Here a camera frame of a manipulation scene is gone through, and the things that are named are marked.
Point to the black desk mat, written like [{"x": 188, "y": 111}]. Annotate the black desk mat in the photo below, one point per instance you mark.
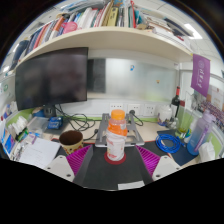
[{"x": 110, "y": 175}]

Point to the black computer monitor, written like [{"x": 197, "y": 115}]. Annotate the black computer monitor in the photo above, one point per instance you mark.
[{"x": 50, "y": 80}]

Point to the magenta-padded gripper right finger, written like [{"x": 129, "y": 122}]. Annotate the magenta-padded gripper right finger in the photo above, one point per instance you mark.
[{"x": 166, "y": 166}]

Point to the green drinking glass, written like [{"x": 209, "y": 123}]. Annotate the green drinking glass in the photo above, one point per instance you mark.
[{"x": 185, "y": 125}]

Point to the white paper sheet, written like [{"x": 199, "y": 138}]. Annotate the white paper sheet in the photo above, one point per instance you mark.
[{"x": 38, "y": 153}]

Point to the white ceramic teapot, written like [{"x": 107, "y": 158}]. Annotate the white ceramic teapot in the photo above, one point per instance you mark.
[{"x": 165, "y": 115}]

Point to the ceiling light panel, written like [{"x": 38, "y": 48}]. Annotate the ceiling light panel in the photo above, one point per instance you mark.
[{"x": 192, "y": 31}]

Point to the beige floral mug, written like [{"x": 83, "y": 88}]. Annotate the beige floral mug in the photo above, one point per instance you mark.
[{"x": 71, "y": 143}]

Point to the beige shelf with books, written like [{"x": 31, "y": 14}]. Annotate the beige shelf with books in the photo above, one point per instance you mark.
[{"x": 106, "y": 36}]

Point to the white crumpled tissue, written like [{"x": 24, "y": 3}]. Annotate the white crumpled tissue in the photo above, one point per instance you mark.
[{"x": 206, "y": 151}]

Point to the white paper label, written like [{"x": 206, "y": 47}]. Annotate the white paper label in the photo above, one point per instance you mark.
[{"x": 131, "y": 185}]

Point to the white wall socket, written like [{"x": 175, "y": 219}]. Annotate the white wall socket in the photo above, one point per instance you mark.
[
  {"x": 134, "y": 109},
  {"x": 149, "y": 110},
  {"x": 116, "y": 109}
]

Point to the clear plastic box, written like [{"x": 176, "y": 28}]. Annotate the clear plastic box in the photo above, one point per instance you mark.
[{"x": 37, "y": 125}]

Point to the purple hanging banner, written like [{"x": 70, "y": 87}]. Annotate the purple hanging banner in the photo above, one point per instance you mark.
[{"x": 200, "y": 75}]

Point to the grey metal laptop stand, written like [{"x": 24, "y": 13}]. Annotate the grey metal laptop stand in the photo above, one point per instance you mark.
[{"x": 101, "y": 136}]

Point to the dark wine bottle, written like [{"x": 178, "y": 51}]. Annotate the dark wine bottle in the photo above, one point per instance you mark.
[{"x": 175, "y": 101}]

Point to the small blue box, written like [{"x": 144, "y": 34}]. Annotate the small blue box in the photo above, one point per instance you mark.
[{"x": 55, "y": 123}]

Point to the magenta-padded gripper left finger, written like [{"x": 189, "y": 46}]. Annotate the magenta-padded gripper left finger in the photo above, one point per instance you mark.
[{"x": 60, "y": 166}]

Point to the dark rectangular desk pad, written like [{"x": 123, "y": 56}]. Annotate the dark rectangular desk pad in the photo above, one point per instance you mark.
[{"x": 183, "y": 156}]

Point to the orange-capped drink bottle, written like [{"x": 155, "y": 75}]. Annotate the orange-capped drink bottle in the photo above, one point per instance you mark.
[{"x": 116, "y": 136}]

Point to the purple translucent water bottle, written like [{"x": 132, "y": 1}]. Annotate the purple translucent water bottle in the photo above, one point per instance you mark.
[{"x": 200, "y": 136}]

